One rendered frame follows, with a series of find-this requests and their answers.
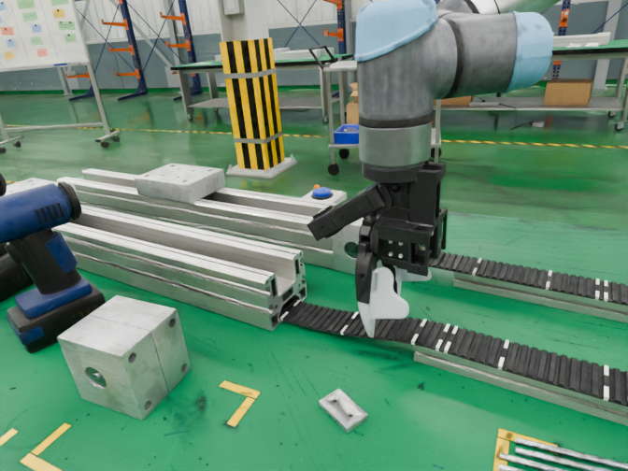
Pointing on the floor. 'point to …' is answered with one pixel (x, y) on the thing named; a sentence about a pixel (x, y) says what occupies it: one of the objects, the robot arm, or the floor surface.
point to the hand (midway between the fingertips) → (378, 309)
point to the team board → (45, 49)
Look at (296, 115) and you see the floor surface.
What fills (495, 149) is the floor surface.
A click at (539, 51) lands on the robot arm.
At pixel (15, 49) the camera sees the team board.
